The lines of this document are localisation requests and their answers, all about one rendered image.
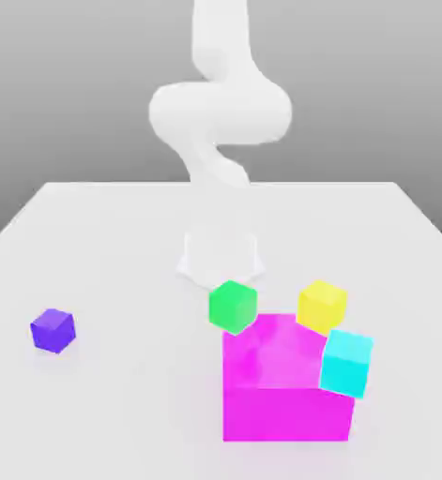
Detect small purple cube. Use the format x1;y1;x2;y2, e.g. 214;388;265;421
29;307;78;355

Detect small yellow cube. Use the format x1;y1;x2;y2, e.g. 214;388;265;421
296;279;349;338

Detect small green cube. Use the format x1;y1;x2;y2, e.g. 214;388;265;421
207;279;259;337

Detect large magenta box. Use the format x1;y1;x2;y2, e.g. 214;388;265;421
222;313;356;443

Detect small cyan cube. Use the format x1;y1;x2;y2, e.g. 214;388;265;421
318;328;375;400

